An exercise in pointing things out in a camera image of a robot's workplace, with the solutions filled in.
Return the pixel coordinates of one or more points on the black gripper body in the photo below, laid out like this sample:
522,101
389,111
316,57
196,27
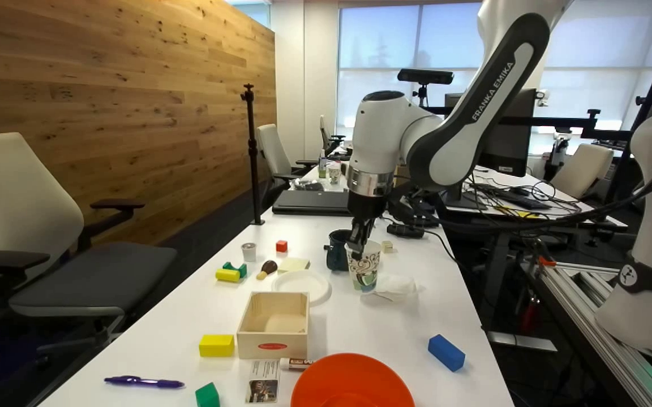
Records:
367,206

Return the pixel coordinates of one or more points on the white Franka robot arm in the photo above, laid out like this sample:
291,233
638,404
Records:
486,98

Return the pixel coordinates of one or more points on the small green block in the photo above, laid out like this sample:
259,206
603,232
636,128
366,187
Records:
237,267

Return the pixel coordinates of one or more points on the dark green mug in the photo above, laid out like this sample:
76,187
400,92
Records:
337,251

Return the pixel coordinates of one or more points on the brown toy bottle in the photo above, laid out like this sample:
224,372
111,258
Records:
265,270

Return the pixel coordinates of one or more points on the plain white cup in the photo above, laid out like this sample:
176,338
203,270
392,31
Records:
333,173

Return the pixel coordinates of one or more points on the aluminium mount rail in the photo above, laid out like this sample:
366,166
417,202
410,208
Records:
598,317

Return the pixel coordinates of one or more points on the small white plastic cup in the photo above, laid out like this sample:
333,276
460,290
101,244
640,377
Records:
247,251

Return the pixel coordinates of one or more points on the closed dark laptop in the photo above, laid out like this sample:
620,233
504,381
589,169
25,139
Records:
311,202

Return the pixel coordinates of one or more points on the white crumpled tissue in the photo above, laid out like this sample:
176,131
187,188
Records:
400,290

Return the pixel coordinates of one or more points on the white grey office chair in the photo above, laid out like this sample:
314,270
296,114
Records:
11,195

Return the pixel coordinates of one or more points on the blue pen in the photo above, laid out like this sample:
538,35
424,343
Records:
141,381

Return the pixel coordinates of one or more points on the blue block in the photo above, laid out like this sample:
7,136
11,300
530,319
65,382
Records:
448,351

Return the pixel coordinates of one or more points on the small black device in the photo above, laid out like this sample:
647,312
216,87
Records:
407,228

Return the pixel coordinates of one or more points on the black stereo camera bar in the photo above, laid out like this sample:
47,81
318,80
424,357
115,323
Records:
427,74

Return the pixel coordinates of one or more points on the orange bowl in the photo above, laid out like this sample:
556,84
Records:
351,386

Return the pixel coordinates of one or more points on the black side desk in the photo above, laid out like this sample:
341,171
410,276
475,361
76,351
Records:
492,233

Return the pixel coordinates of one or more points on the pale yellow flat piece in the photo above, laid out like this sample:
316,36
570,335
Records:
296,265

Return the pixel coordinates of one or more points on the brown dry erase marker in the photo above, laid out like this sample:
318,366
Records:
296,363

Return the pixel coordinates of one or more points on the photo card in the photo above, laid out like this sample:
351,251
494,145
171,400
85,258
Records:
263,386

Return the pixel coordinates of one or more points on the large yellow block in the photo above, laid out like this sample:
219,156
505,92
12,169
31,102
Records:
216,344

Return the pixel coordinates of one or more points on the empty white bowl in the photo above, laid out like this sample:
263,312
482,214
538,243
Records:
305,287

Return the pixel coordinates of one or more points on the black keyboard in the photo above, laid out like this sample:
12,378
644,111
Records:
512,195

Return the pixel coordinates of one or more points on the wooden open box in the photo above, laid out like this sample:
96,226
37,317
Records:
296,344

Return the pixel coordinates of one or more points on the black tripod pole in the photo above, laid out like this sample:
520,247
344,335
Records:
254,158

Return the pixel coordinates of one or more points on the black table camera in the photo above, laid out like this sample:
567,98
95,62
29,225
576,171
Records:
422,218

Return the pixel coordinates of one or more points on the small yellow block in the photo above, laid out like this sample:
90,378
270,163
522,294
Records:
227,276

